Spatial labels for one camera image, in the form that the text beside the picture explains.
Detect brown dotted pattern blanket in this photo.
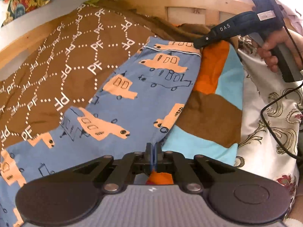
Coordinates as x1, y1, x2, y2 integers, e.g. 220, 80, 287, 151
0, 0, 213, 152

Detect black cable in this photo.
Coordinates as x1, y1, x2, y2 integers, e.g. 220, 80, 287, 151
260, 80, 303, 160

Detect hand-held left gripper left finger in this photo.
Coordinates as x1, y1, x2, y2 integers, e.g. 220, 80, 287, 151
69, 143, 155, 193

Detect blue vehicle print pants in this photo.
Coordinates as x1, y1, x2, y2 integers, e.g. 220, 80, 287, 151
0, 37, 202, 227

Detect person's right hand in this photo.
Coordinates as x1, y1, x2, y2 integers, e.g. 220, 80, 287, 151
257, 42, 279, 73

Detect white floral bed sheet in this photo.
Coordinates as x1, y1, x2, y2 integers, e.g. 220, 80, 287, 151
233, 0, 303, 220

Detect orange blue brown patchwork blanket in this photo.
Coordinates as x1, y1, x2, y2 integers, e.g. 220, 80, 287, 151
144, 39, 245, 186

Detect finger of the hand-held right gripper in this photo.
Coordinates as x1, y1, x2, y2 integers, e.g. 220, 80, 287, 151
193, 31, 215, 50

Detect person's right forearm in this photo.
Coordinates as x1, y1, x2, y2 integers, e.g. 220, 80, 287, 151
285, 25, 303, 71

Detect wooden bed frame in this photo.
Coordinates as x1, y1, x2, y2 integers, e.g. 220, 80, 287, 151
0, 0, 263, 69

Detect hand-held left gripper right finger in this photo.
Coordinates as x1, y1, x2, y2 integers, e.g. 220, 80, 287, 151
155, 143, 237, 193

